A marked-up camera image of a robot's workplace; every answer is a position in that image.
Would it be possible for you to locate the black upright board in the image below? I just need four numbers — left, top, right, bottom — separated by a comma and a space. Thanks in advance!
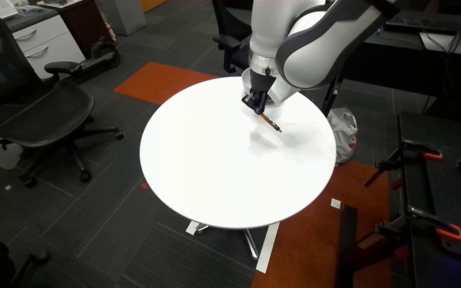
336, 205, 360, 288

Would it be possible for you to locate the grey pedestal cabinet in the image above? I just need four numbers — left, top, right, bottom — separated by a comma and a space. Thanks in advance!
94, 0, 147, 37

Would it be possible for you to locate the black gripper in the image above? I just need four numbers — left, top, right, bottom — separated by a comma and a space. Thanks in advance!
240, 67, 277, 117

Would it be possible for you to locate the white paper sheet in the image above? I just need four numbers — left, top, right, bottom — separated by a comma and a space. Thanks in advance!
419, 30, 461, 57

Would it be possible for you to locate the white drawer cabinet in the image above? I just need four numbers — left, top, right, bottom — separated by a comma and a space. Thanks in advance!
6, 14, 86, 81

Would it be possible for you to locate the dark office desk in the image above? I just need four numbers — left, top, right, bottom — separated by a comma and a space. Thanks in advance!
320, 6, 461, 117

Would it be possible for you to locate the black keyboard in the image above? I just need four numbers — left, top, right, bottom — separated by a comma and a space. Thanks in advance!
384, 11, 461, 35

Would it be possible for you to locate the white table base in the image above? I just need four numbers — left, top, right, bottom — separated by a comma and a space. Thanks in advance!
184, 219, 283, 275

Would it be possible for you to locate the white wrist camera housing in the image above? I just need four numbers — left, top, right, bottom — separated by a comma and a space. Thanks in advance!
267, 78, 301, 109

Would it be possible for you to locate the dark office chair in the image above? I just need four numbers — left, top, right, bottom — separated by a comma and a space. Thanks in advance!
211, 0, 254, 75

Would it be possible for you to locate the black mesh office chair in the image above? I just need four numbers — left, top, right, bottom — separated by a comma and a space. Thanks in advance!
0, 6, 125, 189

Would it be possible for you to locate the black workbench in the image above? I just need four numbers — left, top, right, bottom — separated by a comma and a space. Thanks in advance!
397, 110, 461, 288

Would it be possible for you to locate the black kick scooter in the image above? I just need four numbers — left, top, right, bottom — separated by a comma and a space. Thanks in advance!
72, 37, 123, 83

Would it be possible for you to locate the brown wooden desk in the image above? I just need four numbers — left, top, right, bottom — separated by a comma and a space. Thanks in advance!
0, 0, 118, 61

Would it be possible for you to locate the orange and black pen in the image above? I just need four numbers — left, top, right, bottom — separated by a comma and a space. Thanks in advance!
259, 112, 283, 134

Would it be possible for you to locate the white plastic bag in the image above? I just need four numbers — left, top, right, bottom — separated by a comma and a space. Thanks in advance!
326, 105, 360, 166

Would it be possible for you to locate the orange handled black clamp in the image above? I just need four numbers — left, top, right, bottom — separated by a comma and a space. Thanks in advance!
363, 139, 445, 189
357, 206, 461, 262

